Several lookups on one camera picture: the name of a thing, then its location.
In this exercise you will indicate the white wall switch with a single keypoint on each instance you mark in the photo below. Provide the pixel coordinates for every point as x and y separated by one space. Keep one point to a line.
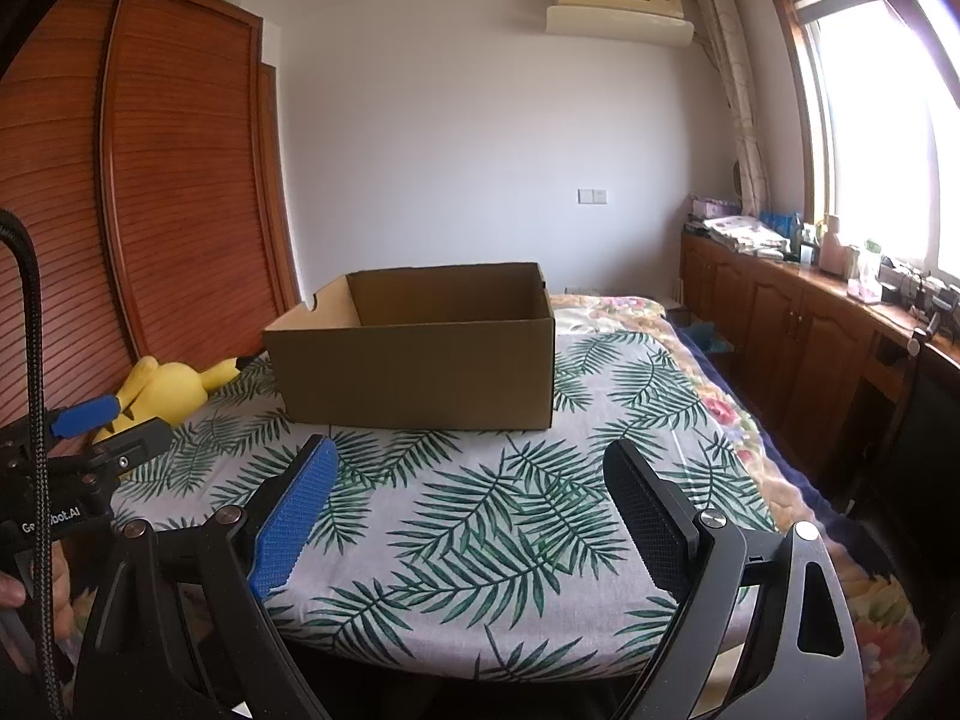
592 196

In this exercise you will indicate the yellow plush toy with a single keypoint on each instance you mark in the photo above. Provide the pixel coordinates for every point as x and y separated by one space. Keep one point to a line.
169 390

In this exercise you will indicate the brown cardboard box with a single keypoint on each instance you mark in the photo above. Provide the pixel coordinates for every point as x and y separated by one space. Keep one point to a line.
412 375

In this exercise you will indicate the person's left hand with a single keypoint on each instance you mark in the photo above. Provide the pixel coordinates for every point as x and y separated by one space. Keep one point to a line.
11 592

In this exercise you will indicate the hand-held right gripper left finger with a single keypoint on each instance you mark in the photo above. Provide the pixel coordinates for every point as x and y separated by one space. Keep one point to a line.
296 525

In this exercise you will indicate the wood-framed window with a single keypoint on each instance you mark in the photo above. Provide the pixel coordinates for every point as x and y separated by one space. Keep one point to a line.
877 127

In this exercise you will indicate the patterned white curtain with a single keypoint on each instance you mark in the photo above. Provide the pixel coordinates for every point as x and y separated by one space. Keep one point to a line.
735 90

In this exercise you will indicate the blue packets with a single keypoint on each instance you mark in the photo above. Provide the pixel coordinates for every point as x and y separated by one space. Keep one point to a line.
780 223

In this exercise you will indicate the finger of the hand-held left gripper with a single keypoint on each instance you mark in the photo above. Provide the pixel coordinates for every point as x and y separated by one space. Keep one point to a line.
86 418
139 444

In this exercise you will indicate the wooden slatted wardrobe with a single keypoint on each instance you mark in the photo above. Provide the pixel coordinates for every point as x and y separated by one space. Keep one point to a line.
187 165

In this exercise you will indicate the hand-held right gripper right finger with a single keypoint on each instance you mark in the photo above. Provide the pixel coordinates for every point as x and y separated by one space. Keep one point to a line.
652 517

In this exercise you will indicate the white air conditioner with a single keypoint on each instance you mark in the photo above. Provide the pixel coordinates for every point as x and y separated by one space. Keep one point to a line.
615 19

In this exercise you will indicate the floral blanket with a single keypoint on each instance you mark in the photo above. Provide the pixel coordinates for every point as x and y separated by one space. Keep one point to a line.
720 405

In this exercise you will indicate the black chair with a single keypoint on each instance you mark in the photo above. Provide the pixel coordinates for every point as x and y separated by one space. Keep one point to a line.
915 450

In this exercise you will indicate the teal cloth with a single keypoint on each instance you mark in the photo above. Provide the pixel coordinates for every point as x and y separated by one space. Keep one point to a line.
709 336

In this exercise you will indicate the purple box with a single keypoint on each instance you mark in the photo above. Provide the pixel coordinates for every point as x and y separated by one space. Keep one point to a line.
712 206

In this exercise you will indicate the pink bottle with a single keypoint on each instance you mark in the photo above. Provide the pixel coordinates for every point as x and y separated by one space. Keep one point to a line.
831 251

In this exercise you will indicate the wooden low cabinet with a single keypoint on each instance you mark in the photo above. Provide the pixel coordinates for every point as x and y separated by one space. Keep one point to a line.
787 330

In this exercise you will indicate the white green tissue box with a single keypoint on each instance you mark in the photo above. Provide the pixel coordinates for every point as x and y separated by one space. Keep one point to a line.
864 277

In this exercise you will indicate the leaf-print sheet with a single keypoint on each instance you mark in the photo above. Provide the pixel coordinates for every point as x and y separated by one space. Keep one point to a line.
487 525

